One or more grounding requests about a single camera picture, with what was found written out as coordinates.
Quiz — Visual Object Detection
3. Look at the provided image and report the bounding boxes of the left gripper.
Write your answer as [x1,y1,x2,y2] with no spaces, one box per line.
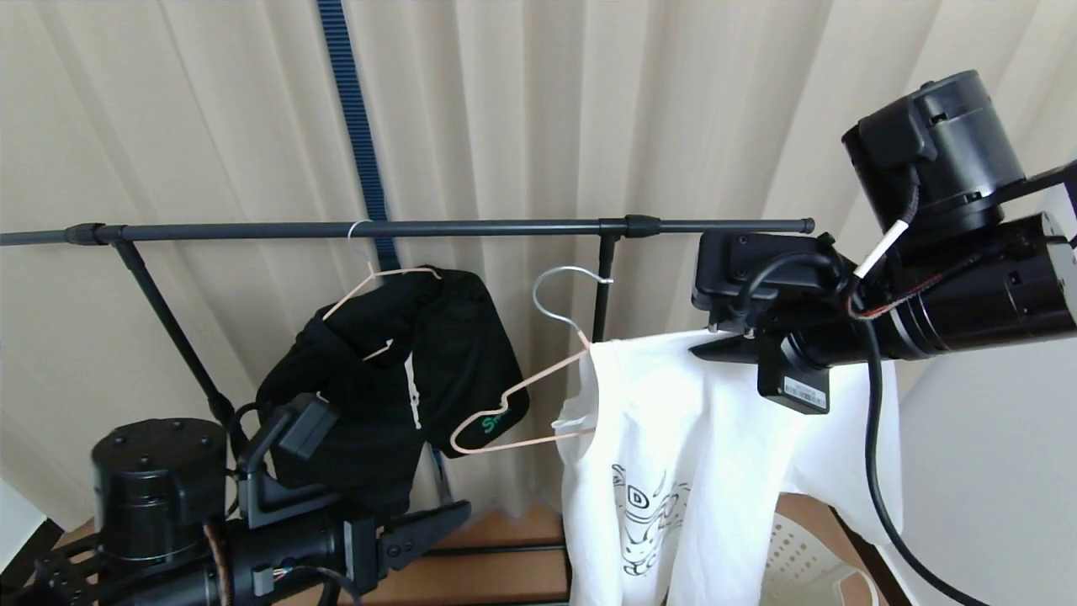
[338,500,473,596]

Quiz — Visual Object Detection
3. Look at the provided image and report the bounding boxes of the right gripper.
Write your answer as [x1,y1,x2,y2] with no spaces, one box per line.
[757,315,907,416]

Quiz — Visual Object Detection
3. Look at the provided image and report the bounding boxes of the white garment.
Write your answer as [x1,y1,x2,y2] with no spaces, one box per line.
[551,328,906,606]

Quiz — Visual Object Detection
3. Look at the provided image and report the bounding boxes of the black shorts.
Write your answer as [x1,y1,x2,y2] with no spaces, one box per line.
[256,267,532,520]

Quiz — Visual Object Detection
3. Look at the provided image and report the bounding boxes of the pink clothes hanger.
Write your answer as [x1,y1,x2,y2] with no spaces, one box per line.
[449,265,616,456]
[321,220,443,363]

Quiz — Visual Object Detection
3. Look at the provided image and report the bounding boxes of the white laundry basket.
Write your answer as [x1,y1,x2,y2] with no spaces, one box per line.
[761,513,881,606]

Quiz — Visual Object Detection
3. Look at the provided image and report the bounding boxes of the black clothes rack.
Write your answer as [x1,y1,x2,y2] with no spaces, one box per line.
[0,215,816,606]

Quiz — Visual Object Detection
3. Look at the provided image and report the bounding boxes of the beige curtain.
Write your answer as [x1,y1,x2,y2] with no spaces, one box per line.
[341,0,1077,520]
[0,0,459,533]

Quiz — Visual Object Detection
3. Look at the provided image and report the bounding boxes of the black cable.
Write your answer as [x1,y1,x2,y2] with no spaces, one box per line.
[735,251,995,606]

